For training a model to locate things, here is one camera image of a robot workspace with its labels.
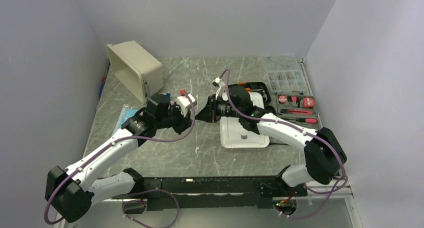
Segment blue red pens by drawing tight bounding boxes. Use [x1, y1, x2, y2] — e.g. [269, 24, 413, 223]
[98, 67, 109, 98]

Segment clear compartment organizer box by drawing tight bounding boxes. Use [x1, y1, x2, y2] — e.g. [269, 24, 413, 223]
[261, 55, 308, 95]

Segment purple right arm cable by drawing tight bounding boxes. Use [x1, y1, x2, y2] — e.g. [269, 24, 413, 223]
[216, 68, 349, 221]

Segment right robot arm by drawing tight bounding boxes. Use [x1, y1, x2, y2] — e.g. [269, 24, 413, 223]
[195, 85, 347, 196]

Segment red handled screwdriver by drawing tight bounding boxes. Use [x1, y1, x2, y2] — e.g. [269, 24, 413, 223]
[296, 118, 318, 124]

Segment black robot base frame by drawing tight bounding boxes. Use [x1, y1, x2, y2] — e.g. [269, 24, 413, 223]
[114, 175, 308, 211]

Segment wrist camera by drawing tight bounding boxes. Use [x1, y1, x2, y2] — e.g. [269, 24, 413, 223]
[211, 77, 226, 100]
[176, 89, 197, 117]

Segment red tape measure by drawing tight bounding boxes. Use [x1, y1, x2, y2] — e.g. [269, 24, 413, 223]
[302, 97, 316, 109]

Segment beige plastic bin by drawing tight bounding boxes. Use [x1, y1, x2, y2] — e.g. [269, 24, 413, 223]
[106, 40, 164, 104]

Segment red utility knife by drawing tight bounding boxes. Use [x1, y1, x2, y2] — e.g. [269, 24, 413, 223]
[280, 109, 314, 116]

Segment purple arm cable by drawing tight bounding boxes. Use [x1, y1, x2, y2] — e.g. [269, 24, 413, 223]
[216, 68, 349, 221]
[43, 92, 197, 226]

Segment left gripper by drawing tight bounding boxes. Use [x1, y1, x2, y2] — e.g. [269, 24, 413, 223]
[155, 101, 195, 135]

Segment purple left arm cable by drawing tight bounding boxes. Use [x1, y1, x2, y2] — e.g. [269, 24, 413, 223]
[43, 92, 197, 226]

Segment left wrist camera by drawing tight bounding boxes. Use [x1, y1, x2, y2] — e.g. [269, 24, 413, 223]
[176, 89, 197, 117]

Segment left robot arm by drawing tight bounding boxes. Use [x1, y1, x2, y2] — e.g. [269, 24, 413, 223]
[44, 90, 197, 225]

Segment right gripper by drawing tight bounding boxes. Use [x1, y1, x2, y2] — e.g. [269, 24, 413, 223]
[195, 94, 242, 123]

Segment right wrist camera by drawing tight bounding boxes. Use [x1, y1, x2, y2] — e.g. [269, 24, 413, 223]
[211, 77, 226, 100]

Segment blue plastic bag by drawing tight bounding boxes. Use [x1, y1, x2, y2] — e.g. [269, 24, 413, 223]
[112, 107, 138, 134]

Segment black orange tool case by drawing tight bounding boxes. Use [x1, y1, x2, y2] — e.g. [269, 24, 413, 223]
[229, 81, 272, 107]

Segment grey tool tray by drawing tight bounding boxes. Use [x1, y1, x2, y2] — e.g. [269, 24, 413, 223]
[275, 93, 322, 130]

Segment white tray lid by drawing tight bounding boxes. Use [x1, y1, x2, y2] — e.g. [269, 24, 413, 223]
[218, 91, 271, 150]

